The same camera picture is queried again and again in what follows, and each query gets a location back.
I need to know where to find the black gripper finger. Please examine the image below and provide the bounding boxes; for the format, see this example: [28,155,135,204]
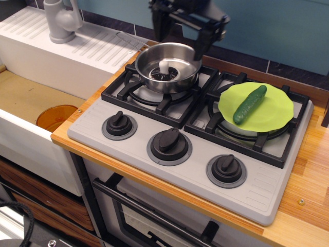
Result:
[194,26,222,61]
[152,6,175,42]

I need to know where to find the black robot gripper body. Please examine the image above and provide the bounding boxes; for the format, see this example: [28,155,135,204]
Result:
[149,1,230,39]

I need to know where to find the white toy mushroom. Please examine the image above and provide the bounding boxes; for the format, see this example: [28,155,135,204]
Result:
[149,60,180,81]

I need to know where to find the green toy pickle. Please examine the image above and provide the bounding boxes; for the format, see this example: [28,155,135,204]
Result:
[233,85,267,125]

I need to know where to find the stainless steel pot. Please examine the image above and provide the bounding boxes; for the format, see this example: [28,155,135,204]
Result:
[135,42,202,94]

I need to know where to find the lime green plate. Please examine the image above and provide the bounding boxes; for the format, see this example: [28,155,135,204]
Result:
[218,82,294,132]

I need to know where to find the grey toy stove top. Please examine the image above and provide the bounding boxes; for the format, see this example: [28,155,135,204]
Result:
[67,65,314,225]

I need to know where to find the black left stove knob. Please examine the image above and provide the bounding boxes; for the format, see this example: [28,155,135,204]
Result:
[101,111,138,141]

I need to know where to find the black stove knob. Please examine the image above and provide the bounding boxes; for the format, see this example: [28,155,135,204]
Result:
[206,154,247,189]
[101,111,138,141]
[147,128,193,166]

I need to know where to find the black middle stove knob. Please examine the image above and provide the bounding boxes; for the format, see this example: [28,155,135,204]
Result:
[147,128,193,166]

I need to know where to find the black right stove knob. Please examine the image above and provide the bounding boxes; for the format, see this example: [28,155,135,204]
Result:
[206,154,247,189]

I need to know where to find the black left burner grate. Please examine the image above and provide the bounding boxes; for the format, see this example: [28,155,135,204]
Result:
[101,64,220,129]

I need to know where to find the black burner grate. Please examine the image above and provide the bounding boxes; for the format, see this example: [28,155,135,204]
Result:
[101,64,220,129]
[184,72,314,168]

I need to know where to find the grey toy faucet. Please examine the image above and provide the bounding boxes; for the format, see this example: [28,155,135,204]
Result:
[43,0,83,44]

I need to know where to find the black right burner grate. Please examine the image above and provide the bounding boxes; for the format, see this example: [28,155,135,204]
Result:
[184,72,314,168]

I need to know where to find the white toy sink unit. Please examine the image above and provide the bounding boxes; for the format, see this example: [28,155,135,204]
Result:
[1,7,142,196]

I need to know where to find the brass countertop screw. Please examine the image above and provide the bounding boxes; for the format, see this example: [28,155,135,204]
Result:
[298,199,305,205]

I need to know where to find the toy oven door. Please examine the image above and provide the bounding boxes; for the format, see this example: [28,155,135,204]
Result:
[84,160,267,246]

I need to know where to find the wooden drawer front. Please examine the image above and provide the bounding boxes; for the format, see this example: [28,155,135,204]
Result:
[1,157,102,247]

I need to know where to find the black oven door handle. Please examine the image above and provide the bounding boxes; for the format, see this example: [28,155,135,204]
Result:
[93,178,219,246]

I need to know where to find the black braided foreground cable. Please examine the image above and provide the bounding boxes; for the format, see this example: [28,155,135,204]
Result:
[0,201,35,247]

